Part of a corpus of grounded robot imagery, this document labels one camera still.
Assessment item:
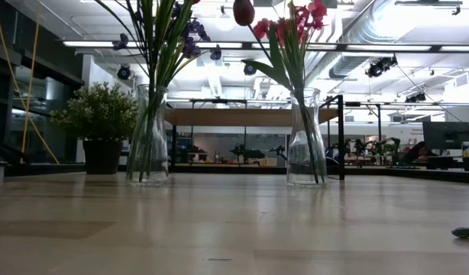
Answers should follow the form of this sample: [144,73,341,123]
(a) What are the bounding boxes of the wooden shelf black metal legs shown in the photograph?
[163,94,346,181]

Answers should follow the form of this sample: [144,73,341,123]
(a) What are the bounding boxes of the red artificial flower bunch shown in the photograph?
[252,0,328,185]
[451,225,469,240]

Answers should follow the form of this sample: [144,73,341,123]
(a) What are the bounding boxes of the black track light cluster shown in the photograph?
[364,55,399,79]

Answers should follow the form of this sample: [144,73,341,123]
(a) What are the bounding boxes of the white globe ceiling lamp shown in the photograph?
[214,5,236,32]

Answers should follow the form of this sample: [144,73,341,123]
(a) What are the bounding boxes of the silver ceiling air duct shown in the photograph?
[302,0,402,91]

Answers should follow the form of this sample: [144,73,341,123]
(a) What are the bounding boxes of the purple artificial flower bunch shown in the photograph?
[95,0,223,183]

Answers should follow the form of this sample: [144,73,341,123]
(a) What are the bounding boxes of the yellow cable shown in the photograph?
[0,0,60,165]

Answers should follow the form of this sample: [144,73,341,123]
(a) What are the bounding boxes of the long ceiling light strip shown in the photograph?
[62,39,469,53]

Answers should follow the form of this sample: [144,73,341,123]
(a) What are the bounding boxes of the person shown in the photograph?
[401,140,431,164]

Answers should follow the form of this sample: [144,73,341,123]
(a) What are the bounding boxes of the blue artificial flower bunch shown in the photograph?
[128,0,182,183]

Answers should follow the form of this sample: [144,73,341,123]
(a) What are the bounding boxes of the clear glass vase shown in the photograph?
[125,84,170,187]
[286,87,328,188]

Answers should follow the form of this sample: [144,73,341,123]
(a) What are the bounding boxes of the green potted plant black pot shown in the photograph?
[50,82,139,176]

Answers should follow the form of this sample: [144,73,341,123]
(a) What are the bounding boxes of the maroon tulip green stem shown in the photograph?
[232,0,320,185]

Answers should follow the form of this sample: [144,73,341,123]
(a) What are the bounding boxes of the black computer monitor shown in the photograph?
[422,121,469,150]

